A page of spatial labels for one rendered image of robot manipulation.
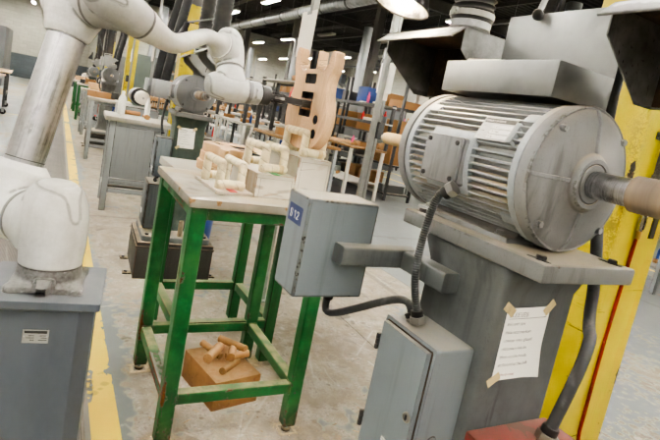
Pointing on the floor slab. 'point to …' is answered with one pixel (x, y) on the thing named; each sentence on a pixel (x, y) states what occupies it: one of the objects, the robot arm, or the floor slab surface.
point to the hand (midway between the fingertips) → (304, 103)
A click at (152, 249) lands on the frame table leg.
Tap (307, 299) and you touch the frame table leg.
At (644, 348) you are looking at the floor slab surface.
